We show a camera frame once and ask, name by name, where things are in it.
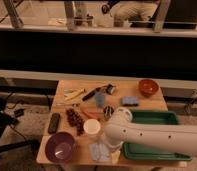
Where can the purple bowl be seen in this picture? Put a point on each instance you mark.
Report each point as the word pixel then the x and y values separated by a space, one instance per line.
pixel 60 147

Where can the red bowl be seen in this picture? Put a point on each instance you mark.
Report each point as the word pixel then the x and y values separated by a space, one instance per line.
pixel 148 87

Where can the yellow banana toy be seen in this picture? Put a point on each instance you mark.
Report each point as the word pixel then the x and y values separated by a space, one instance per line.
pixel 73 94

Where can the wooden table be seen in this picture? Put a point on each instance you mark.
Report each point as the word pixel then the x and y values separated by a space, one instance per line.
pixel 123 88

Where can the light blue towel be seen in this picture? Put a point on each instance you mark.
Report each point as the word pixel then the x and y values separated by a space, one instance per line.
pixel 99 152

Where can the orange carrot toy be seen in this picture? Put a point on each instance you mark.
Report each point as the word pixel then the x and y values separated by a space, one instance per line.
pixel 90 115

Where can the black remote control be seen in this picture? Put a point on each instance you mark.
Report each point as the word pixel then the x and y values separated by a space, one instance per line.
pixel 53 124

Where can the person in background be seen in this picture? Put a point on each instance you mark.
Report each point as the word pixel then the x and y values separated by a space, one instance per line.
pixel 143 10

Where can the blue sponge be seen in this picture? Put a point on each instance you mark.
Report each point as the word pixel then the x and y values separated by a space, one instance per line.
pixel 129 101

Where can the small dark round object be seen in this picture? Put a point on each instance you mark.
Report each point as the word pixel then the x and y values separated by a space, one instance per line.
pixel 108 111

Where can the black handled brush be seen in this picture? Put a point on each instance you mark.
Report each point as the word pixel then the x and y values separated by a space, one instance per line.
pixel 91 94

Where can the bunch of dark grapes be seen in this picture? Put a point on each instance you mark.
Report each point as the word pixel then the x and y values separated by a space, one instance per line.
pixel 75 120

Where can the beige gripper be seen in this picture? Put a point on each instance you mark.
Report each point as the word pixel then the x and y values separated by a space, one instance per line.
pixel 115 156

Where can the white cup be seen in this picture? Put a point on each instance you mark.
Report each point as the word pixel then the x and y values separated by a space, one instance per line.
pixel 92 127

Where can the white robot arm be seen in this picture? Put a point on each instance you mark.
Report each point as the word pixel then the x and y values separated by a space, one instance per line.
pixel 156 129

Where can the green plastic tray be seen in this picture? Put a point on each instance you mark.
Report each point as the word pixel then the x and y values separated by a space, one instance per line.
pixel 133 151

